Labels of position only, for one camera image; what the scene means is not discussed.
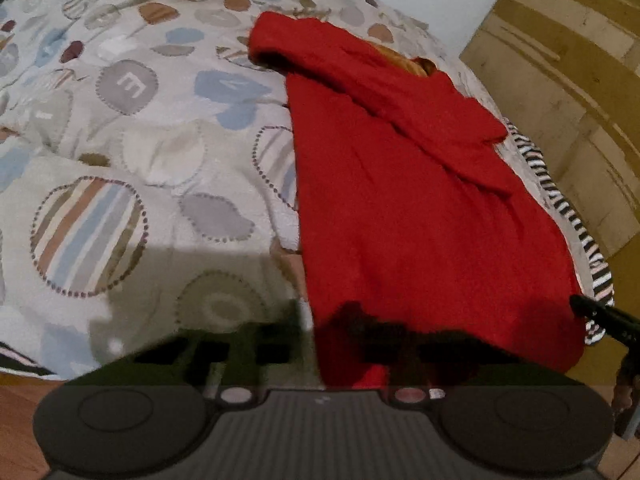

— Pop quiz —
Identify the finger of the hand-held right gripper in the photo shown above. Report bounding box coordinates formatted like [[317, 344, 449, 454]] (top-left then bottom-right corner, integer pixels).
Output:
[[570, 293, 640, 347]]

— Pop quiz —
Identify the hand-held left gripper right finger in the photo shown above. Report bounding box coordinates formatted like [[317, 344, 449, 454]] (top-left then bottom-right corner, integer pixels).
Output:
[[339, 302, 527, 387]]

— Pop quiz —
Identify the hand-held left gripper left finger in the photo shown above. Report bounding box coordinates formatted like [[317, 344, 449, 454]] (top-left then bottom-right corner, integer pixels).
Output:
[[125, 299, 322, 392]]

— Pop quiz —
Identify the red fleece garment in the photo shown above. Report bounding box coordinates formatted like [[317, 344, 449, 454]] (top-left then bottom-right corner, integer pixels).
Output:
[[248, 10, 589, 391]]

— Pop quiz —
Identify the black white striped cloth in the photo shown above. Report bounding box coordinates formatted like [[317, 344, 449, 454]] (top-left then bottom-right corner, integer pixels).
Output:
[[502, 119, 615, 347]]

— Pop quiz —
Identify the patterned circle print blanket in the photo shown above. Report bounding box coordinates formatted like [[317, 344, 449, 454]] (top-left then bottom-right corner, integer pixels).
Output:
[[0, 0, 617, 397]]

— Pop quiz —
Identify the orange cloth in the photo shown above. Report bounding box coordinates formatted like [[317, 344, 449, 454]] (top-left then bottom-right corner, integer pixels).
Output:
[[374, 41, 437, 79]]

